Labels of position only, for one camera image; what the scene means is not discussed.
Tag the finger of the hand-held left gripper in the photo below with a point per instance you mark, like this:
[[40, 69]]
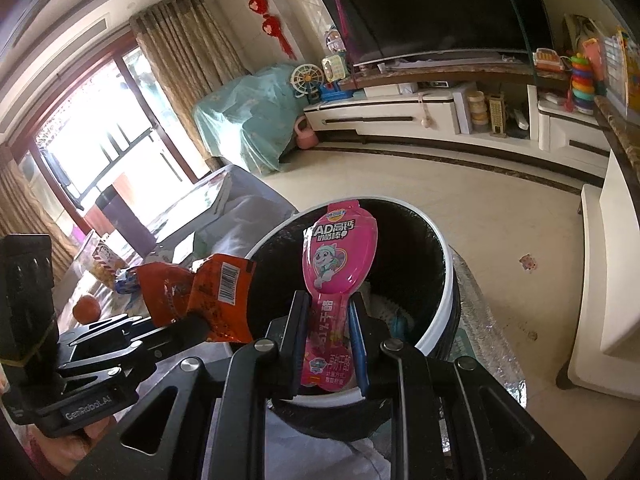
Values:
[[112, 327], [165, 340]]

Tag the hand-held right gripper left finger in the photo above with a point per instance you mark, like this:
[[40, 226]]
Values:
[[301, 345]]

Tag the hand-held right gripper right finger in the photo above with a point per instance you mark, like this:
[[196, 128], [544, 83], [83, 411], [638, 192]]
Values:
[[357, 350]]

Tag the white sponge block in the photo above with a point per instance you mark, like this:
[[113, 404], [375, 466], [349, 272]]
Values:
[[387, 305]]

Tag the orange snack wrapper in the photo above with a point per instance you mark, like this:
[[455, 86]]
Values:
[[200, 290]]

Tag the pink cheese stick wrapper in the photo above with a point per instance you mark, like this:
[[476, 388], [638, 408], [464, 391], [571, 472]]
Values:
[[340, 250]]

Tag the black white-rimmed trash bin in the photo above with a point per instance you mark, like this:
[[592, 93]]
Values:
[[410, 260]]

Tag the person's left hand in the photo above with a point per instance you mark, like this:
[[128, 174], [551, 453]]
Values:
[[75, 452]]

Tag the orange fruit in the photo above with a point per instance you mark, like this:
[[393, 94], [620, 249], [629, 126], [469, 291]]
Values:
[[85, 308]]

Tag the blue white wrapper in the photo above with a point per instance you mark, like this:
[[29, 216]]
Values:
[[125, 280]]

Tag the printed snack box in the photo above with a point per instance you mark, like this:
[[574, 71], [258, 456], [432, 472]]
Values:
[[102, 260]]

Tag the beige patterned curtain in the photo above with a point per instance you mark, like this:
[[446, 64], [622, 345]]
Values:
[[185, 60], [25, 220]]

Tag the dark plastic container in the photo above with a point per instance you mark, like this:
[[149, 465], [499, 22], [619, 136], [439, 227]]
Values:
[[110, 210]]

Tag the silver foil mat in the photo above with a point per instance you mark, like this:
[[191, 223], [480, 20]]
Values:
[[490, 340]]

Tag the pink floor sticker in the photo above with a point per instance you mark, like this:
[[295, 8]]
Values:
[[526, 261]]

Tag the sliding glass door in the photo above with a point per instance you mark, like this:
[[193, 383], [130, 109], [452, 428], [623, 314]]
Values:
[[100, 125]]

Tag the pink toy watering can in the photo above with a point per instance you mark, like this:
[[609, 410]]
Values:
[[305, 136]]

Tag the teal covered furniture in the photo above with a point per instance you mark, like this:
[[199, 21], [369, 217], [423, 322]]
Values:
[[245, 115]]

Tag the white TV cabinet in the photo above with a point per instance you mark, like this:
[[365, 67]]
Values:
[[400, 115]]

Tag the white hanging massager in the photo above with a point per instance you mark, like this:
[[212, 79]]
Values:
[[425, 110]]

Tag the blue toy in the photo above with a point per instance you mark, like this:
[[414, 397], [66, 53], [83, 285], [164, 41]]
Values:
[[332, 94]]

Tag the white small fan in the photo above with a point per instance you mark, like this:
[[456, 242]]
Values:
[[306, 80]]

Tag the round wooden stacked boxes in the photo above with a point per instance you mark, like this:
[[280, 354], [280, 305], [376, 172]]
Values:
[[477, 107]]

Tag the wooden rack toy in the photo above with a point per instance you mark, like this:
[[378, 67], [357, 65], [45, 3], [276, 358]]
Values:
[[496, 115]]

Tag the toy telephone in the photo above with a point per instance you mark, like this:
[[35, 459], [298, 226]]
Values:
[[334, 67]]

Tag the white remote control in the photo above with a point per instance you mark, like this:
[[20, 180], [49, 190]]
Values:
[[520, 119]]

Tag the marble topped white counter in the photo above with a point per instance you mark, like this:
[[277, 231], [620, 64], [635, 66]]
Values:
[[620, 170]]

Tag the black television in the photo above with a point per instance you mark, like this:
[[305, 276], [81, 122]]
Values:
[[430, 5]]

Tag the pink plastic toy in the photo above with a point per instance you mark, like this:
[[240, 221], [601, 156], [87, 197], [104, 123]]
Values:
[[592, 55]]

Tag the clear drawer organizer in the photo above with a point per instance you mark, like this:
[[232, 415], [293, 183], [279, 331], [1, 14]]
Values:
[[612, 60]]

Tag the beige bag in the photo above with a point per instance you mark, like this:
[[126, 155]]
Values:
[[575, 27]]

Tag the yellow toy box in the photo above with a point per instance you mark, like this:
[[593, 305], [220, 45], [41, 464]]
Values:
[[631, 65]]

